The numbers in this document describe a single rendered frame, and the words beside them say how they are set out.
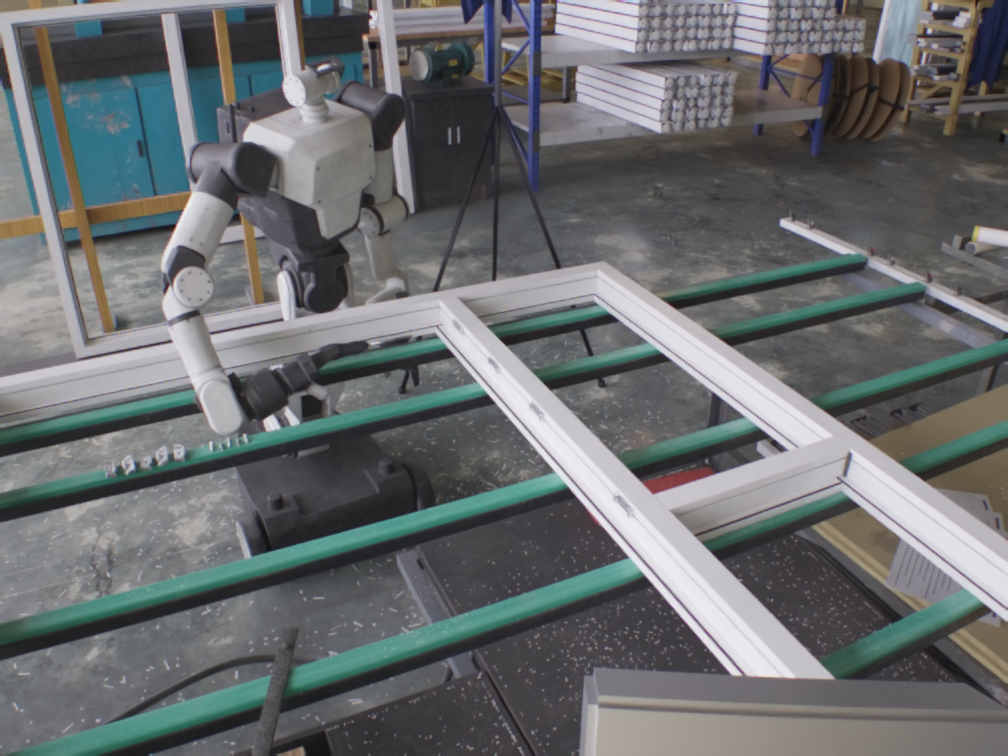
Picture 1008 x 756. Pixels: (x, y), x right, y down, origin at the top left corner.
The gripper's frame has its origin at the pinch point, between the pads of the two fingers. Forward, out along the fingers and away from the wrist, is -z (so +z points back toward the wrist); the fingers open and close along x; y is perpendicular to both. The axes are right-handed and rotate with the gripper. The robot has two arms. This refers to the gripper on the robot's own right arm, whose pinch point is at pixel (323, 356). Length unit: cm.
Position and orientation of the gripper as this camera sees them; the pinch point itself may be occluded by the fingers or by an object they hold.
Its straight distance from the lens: 173.0
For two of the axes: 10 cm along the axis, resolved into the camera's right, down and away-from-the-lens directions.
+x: 3.7, -0.2, -9.3
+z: -7.8, 5.3, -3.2
